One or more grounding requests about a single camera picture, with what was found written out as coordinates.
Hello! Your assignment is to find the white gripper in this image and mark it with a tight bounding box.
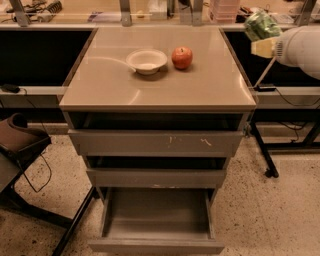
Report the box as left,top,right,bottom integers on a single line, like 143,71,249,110
251,28,299,67

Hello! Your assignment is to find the green soda can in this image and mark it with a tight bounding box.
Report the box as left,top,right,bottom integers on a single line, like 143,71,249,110
244,10,282,42

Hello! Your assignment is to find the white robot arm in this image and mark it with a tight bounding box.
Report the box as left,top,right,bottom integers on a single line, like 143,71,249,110
251,26,320,80

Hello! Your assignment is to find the grey drawer cabinet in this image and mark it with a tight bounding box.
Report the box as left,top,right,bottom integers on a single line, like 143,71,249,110
60,26,256,199

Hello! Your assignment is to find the grey top drawer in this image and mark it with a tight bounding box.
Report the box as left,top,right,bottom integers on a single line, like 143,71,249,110
69,113,245,158

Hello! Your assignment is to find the grey drawer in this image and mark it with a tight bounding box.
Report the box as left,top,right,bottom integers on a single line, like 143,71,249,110
87,157,229,189
69,113,245,158
89,188,224,254

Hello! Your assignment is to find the grey middle drawer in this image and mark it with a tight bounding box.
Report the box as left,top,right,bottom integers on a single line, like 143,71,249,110
87,157,229,189

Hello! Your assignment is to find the grey bottom drawer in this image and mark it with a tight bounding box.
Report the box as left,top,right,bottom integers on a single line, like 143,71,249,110
89,188,224,254

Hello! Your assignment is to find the white stick with black tip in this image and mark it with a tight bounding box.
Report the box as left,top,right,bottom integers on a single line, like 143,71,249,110
253,57,276,89

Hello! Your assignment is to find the black device on right shelf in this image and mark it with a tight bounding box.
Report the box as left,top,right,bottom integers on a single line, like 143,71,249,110
255,83,276,92

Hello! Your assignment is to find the pink plastic container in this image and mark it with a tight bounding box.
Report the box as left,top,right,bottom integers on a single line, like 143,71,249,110
208,0,240,24

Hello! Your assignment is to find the red apple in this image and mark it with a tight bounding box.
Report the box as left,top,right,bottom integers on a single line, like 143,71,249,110
171,46,193,70

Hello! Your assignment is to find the white bowl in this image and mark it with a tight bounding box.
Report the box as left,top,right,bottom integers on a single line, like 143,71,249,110
126,49,167,75

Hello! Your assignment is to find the black table leg right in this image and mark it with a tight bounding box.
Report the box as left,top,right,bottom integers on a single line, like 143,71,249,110
250,121,279,178

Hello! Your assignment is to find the black power adapter left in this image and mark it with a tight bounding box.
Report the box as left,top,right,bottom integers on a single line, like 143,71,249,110
0,84,20,93

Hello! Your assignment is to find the brown chair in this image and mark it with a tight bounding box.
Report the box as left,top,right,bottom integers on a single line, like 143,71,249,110
0,113,95,256

